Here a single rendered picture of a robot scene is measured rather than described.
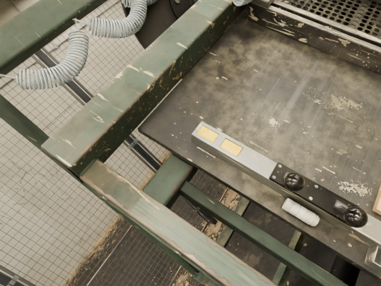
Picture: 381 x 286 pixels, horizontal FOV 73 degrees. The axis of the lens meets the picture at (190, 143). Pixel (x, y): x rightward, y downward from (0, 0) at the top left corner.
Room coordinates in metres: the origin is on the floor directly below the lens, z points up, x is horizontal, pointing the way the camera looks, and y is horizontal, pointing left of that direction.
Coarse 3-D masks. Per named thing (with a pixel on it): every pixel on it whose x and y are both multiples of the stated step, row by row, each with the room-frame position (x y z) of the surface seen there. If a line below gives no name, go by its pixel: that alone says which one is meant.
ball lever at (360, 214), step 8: (336, 200) 0.42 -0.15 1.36; (336, 208) 0.41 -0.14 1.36; (344, 208) 0.38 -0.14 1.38; (352, 208) 0.34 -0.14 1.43; (360, 208) 0.33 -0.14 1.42; (344, 216) 0.34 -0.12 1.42; (352, 216) 0.33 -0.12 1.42; (360, 216) 0.32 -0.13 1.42; (352, 224) 0.32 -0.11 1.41; (360, 224) 0.32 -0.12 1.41
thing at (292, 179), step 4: (288, 172) 0.49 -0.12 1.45; (284, 176) 0.49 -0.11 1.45; (288, 176) 0.40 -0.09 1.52; (292, 176) 0.40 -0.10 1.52; (296, 176) 0.39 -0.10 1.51; (300, 176) 0.39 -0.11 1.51; (284, 180) 0.41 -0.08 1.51; (288, 180) 0.40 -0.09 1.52; (292, 180) 0.39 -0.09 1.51; (296, 180) 0.39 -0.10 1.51; (300, 180) 0.39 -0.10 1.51; (288, 184) 0.40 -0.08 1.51; (292, 184) 0.39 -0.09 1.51; (296, 184) 0.39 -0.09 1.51; (300, 184) 0.38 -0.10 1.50; (288, 188) 0.40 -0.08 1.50; (292, 188) 0.39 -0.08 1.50; (296, 188) 0.39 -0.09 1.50; (300, 188) 0.39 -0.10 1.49
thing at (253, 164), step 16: (208, 128) 0.64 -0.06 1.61; (208, 144) 0.61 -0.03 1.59; (240, 144) 0.58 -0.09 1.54; (224, 160) 0.60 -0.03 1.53; (240, 160) 0.55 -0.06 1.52; (256, 160) 0.55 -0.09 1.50; (256, 176) 0.54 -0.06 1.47; (288, 192) 0.48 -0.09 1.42; (336, 224) 0.42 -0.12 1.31; (368, 224) 0.39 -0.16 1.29; (368, 240) 0.38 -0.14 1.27
